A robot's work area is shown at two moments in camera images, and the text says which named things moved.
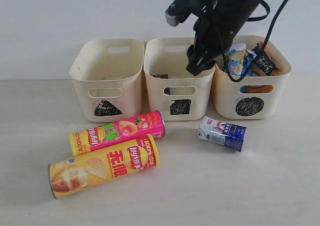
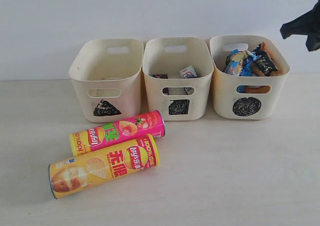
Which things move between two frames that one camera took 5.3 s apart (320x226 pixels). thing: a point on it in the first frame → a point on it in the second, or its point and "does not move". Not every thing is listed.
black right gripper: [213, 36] → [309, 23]
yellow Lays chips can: [69, 175] does not move
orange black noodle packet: [263, 65] does not move
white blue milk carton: [216, 131] → [188, 72]
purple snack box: [167, 90] does not move
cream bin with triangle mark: [108, 76] does not move
